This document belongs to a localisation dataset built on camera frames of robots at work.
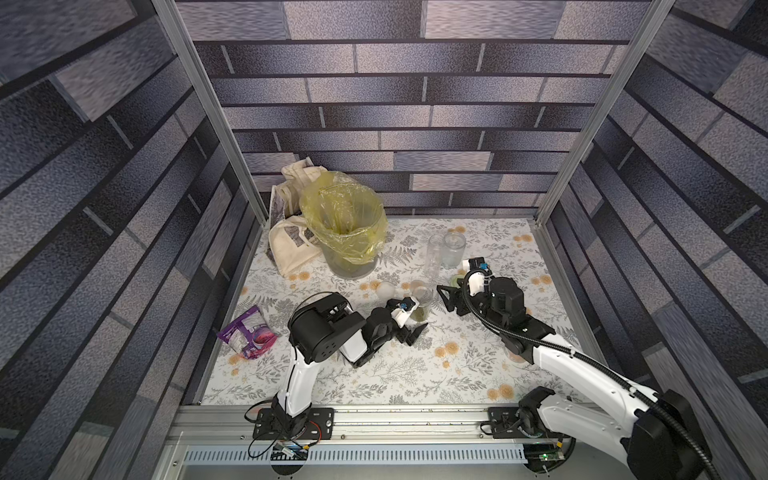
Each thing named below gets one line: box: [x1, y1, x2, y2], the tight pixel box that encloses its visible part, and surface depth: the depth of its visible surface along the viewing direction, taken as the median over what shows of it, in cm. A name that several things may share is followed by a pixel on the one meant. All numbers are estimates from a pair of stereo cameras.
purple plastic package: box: [218, 305, 278, 359], surface depth 87 cm
